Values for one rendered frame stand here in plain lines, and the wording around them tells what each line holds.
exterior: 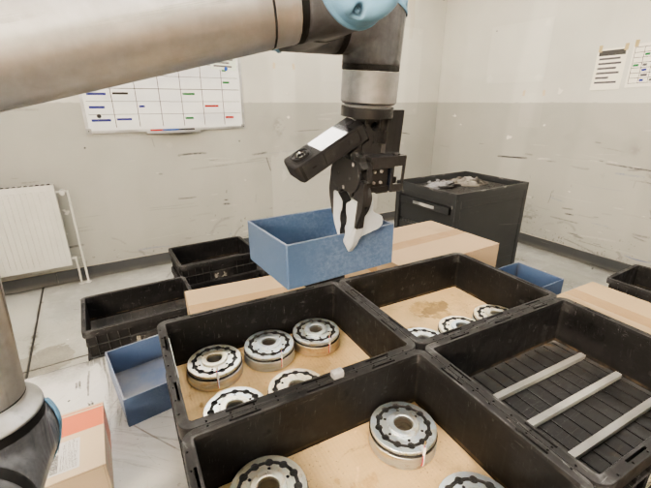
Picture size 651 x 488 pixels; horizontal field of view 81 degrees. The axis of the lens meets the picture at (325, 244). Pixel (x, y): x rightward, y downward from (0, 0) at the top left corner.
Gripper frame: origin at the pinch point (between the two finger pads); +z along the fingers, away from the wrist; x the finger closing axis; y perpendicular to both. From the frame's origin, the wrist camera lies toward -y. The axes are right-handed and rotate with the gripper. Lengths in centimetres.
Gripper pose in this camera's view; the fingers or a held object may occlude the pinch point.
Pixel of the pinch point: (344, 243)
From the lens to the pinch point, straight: 59.2
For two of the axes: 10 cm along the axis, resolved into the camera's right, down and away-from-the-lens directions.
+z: -0.5, 9.1, 4.2
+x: -4.9, -3.9, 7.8
